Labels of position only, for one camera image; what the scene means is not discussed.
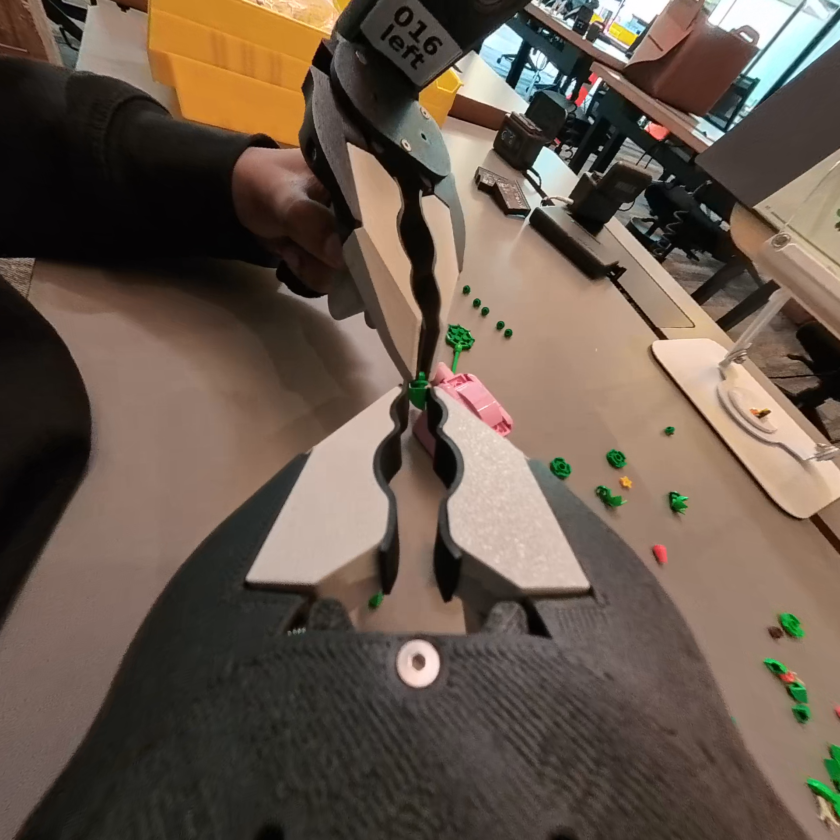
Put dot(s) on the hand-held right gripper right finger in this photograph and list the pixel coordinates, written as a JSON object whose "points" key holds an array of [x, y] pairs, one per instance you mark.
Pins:
{"points": [[518, 525]]}

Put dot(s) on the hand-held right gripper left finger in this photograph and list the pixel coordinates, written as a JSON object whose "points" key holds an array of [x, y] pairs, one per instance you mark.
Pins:
{"points": [[321, 525]]}

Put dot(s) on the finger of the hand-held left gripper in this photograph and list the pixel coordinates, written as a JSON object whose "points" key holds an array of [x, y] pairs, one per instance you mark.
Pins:
{"points": [[453, 236], [380, 262]]}

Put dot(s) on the person's left forearm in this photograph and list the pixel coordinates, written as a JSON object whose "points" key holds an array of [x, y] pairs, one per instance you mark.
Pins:
{"points": [[118, 170]]}

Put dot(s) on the person's left hand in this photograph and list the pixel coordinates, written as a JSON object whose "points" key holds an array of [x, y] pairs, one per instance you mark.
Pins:
{"points": [[282, 203]]}

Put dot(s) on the green stem with web disc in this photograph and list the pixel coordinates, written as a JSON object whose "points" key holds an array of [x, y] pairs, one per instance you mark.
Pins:
{"points": [[459, 336]]}

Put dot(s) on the black box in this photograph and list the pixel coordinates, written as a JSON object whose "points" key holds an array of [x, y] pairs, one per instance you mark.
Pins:
{"points": [[522, 141], [610, 193]]}

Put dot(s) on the scattered small toy pieces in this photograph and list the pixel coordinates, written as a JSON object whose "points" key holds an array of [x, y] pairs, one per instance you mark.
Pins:
{"points": [[615, 458]]}

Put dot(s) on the black long case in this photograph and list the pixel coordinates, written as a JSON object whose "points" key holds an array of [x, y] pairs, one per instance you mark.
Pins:
{"points": [[571, 239]]}

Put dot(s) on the pink brick-built toy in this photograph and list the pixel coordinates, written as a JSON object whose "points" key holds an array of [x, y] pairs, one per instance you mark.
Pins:
{"points": [[482, 403]]}

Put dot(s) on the yellow storage bin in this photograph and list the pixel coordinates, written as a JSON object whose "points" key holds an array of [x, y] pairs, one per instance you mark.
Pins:
{"points": [[229, 65]]}

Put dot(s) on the black office chair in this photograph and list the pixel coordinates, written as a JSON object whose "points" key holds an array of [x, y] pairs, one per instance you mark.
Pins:
{"points": [[682, 216]]}

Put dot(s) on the wooden desk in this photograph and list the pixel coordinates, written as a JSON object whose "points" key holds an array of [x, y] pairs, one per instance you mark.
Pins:
{"points": [[656, 105]]}

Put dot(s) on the white book stand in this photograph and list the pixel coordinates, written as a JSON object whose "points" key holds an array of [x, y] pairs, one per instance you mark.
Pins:
{"points": [[741, 407]]}

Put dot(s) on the brown leather bag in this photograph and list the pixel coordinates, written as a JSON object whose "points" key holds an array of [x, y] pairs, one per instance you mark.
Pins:
{"points": [[689, 52]]}

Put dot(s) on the black display board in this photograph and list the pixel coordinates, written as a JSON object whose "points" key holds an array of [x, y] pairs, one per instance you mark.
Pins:
{"points": [[774, 144]]}

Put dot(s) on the open instruction booklet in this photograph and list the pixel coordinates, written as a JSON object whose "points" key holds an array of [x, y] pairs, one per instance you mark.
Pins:
{"points": [[807, 203]]}

